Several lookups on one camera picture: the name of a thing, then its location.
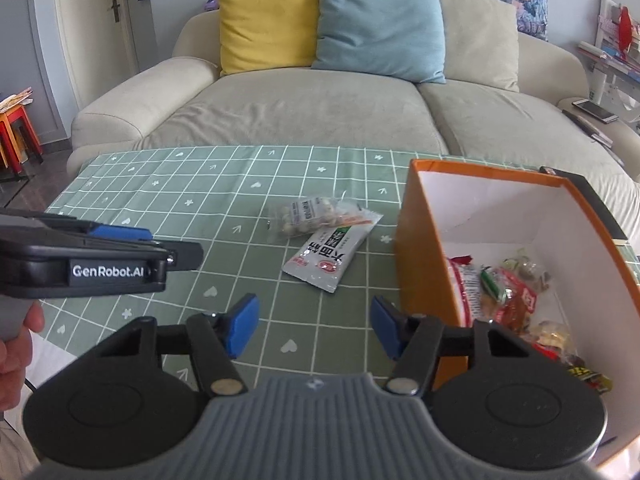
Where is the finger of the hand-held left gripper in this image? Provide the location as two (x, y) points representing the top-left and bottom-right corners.
(0, 212), (154, 248)
(150, 240), (205, 272)

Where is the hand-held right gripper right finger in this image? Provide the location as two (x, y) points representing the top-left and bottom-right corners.
(371, 295), (531, 395)

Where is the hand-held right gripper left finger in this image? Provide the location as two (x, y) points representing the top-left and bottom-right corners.
(100, 292), (261, 395)

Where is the orange cardboard box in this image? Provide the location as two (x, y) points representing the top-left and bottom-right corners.
(394, 158), (640, 476)

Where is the white snack packet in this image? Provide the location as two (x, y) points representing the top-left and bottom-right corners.
(281, 208), (384, 294)

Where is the green sausage packet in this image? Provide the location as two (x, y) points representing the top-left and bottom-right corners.
(480, 266), (505, 303)

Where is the clear bag of round nuts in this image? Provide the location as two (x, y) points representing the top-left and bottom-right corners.
(266, 195), (366, 241)

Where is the brown meat snack packet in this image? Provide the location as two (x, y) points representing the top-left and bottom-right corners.
(492, 270), (538, 333)

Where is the clear candy packet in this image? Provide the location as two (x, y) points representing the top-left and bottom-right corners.
(502, 247), (551, 291)

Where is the yellowish bread snack packet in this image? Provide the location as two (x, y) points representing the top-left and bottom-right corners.
(530, 320), (573, 348)

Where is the red snack packet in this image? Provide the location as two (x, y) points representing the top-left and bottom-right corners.
(530, 342), (576, 362)

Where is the black and yellow snack packet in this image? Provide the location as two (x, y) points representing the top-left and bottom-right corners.
(567, 364), (613, 393)

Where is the person's left hand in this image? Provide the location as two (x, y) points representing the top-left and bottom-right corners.
(0, 301), (47, 412)

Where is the green checked tablecloth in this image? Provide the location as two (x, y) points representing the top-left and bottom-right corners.
(37, 145), (640, 396)

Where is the red plastic stool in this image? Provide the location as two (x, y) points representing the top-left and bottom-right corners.
(0, 105), (45, 176)

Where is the beige sofa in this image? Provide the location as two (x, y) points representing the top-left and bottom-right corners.
(66, 0), (640, 231)

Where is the white door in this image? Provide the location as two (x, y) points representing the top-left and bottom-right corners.
(52, 0), (141, 106)

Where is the black flat device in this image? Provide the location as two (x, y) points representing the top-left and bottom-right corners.
(539, 166), (628, 241)

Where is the yellow pillow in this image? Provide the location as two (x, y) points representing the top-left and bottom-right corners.
(214, 0), (321, 77)

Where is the black remote control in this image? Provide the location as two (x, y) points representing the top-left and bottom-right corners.
(561, 109), (613, 148)

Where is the smartphone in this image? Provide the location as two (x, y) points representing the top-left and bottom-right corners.
(571, 98), (620, 124)

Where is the light blue pillow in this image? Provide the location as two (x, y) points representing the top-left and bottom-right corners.
(311, 0), (447, 84)

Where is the beige pillow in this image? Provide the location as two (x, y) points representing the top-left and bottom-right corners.
(416, 0), (521, 93)

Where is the white desk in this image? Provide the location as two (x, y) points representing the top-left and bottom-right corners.
(575, 0), (640, 131)

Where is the red hanging ornament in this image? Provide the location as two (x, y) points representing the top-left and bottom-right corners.
(616, 6), (633, 56)

